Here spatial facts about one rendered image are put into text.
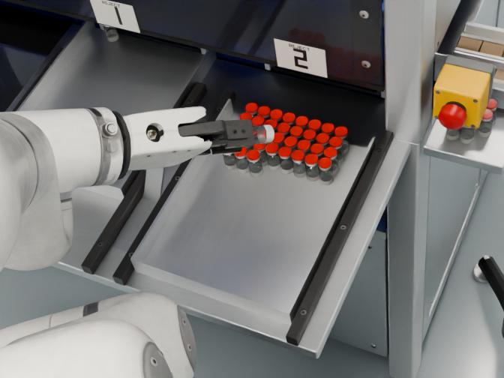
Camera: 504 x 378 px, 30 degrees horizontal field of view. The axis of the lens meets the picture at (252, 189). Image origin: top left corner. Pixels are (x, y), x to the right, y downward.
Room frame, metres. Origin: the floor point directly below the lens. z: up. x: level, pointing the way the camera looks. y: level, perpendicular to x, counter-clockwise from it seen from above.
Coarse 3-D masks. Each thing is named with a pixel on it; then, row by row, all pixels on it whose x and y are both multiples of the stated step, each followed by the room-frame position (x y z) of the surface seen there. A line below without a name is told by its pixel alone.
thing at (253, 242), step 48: (192, 192) 0.93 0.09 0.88; (240, 192) 0.92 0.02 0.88; (288, 192) 0.90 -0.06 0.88; (336, 192) 0.88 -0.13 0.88; (144, 240) 0.84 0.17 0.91; (192, 240) 0.84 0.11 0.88; (240, 240) 0.82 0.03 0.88; (288, 240) 0.81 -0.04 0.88; (192, 288) 0.75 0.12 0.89; (240, 288) 0.74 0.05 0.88; (288, 288) 0.72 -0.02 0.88
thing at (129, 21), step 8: (96, 0) 1.25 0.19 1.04; (104, 0) 1.24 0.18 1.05; (96, 8) 1.25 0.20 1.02; (104, 8) 1.24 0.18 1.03; (112, 8) 1.23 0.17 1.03; (120, 8) 1.22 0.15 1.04; (128, 8) 1.21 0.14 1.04; (96, 16) 1.25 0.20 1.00; (104, 16) 1.24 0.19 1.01; (112, 16) 1.23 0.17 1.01; (120, 16) 1.23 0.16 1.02; (128, 16) 1.22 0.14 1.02; (104, 24) 1.25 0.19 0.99; (112, 24) 1.24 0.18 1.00; (128, 24) 1.22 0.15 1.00; (136, 24) 1.21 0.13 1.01
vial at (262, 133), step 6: (252, 126) 0.74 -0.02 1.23; (258, 126) 0.74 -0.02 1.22; (264, 126) 0.74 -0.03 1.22; (270, 126) 0.74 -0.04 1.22; (258, 132) 0.73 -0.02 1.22; (264, 132) 0.73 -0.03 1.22; (270, 132) 0.74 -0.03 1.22; (258, 138) 0.73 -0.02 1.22; (264, 138) 0.73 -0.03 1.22; (270, 138) 0.73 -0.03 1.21
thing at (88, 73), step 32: (96, 32) 1.35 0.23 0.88; (64, 64) 1.28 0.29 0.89; (96, 64) 1.27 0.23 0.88; (128, 64) 1.25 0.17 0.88; (160, 64) 1.24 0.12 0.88; (192, 64) 1.22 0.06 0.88; (32, 96) 1.19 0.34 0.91; (64, 96) 1.21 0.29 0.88; (96, 96) 1.19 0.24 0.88; (128, 96) 1.17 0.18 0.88; (160, 96) 1.16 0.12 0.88; (96, 192) 0.97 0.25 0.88
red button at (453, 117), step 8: (448, 104) 0.90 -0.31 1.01; (440, 112) 0.89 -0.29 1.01; (448, 112) 0.88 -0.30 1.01; (456, 112) 0.88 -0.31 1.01; (464, 112) 0.88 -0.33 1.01; (440, 120) 0.88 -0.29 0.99; (448, 120) 0.88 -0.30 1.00; (456, 120) 0.87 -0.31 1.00; (464, 120) 0.87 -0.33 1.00; (448, 128) 0.88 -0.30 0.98; (456, 128) 0.87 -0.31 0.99
